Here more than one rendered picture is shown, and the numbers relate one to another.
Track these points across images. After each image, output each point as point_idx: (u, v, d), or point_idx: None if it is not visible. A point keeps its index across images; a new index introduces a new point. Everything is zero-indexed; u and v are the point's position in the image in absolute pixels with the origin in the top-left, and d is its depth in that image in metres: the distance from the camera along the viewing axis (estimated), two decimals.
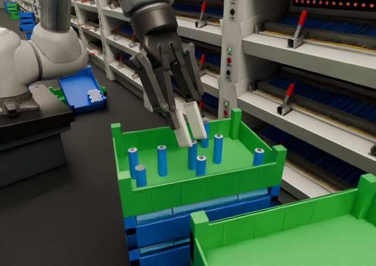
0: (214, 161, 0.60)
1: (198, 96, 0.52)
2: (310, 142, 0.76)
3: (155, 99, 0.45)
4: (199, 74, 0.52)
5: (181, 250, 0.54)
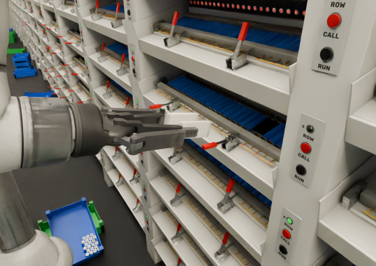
0: None
1: (180, 139, 0.45)
2: None
3: None
4: (164, 148, 0.42)
5: None
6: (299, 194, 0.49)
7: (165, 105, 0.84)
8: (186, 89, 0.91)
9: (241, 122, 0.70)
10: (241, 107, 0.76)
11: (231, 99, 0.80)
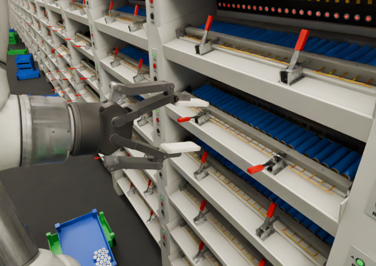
0: (321, 141, 0.61)
1: (158, 158, 0.50)
2: None
3: (156, 81, 0.45)
4: None
5: None
6: None
7: (193, 118, 0.76)
8: (214, 100, 0.83)
9: (285, 139, 0.63)
10: (281, 121, 0.69)
11: (268, 112, 0.72)
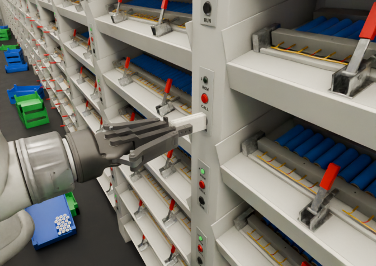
0: None
1: (161, 122, 0.50)
2: None
3: (169, 141, 0.44)
4: (138, 120, 0.49)
5: None
6: (206, 144, 0.54)
7: (126, 71, 0.90)
8: (143, 65, 0.96)
9: (183, 88, 0.76)
10: (187, 76, 0.82)
11: (180, 71, 0.85)
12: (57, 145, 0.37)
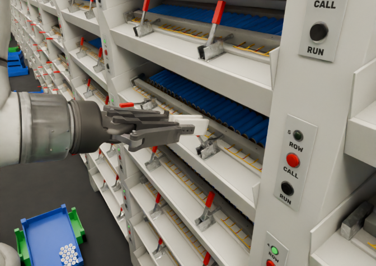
0: (264, 122, 0.58)
1: (161, 115, 0.50)
2: None
3: (172, 133, 0.43)
4: (139, 109, 0.49)
5: None
6: (285, 219, 0.38)
7: (137, 104, 0.73)
8: (168, 84, 0.80)
9: (228, 120, 0.60)
10: (229, 103, 0.66)
11: (217, 95, 0.69)
12: (62, 104, 0.35)
